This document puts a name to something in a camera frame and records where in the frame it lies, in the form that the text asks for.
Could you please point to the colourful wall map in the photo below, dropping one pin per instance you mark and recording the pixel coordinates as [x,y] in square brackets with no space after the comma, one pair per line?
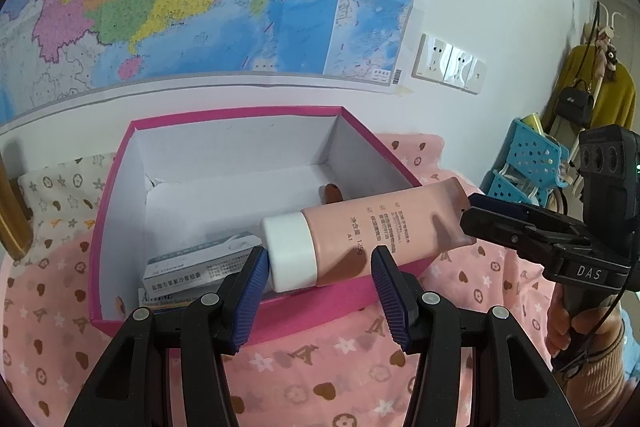
[53,51]

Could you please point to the white clothes rack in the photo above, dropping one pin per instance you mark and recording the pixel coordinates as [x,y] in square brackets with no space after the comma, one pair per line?
[598,36]

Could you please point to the blue perforated plastic baskets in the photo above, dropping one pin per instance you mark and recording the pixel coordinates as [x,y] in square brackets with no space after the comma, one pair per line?
[529,167]

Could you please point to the pink cardboard box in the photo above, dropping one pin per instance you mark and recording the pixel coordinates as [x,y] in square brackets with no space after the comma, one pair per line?
[184,179]

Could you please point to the yellow hanging garment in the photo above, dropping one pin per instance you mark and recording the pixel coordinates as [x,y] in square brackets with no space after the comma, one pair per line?
[613,90]

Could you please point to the pink patterned tablecloth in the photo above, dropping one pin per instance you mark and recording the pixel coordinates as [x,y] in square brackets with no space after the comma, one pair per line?
[347,372]

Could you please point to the black right camera module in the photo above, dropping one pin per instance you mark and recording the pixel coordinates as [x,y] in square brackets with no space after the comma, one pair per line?
[609,165]

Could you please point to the white wall socket panel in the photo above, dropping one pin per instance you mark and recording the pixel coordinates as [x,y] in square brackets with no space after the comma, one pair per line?
[441,62]

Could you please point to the black handbag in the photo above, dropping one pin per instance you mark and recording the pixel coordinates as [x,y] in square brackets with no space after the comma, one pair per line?
[575,104]

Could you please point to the person's right hand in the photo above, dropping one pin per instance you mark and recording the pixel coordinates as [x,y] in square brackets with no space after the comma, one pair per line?
[560,323]

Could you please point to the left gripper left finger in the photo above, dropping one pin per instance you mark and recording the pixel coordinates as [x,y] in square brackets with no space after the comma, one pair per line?
[156,357]

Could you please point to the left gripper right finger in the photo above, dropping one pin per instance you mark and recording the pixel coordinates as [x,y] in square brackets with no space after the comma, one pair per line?
[512,385]

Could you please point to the white teal medicine box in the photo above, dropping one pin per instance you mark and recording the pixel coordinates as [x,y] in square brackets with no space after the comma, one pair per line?
[198,266]

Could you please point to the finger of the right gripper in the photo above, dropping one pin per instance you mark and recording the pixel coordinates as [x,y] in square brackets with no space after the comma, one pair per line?
[520,209]
[532,233]

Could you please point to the blue Antine medicine box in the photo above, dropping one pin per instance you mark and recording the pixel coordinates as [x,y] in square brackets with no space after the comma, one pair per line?
[168,301]

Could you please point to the pink sweater right forearm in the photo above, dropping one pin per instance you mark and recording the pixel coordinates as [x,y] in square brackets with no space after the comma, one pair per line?
[602,394]

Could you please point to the gold steel travel tumbler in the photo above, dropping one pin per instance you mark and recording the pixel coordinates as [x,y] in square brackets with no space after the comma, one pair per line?
[16,230]

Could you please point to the peach cosmetic tube white cap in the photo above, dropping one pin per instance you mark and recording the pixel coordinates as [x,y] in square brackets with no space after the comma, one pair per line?
[332,243]

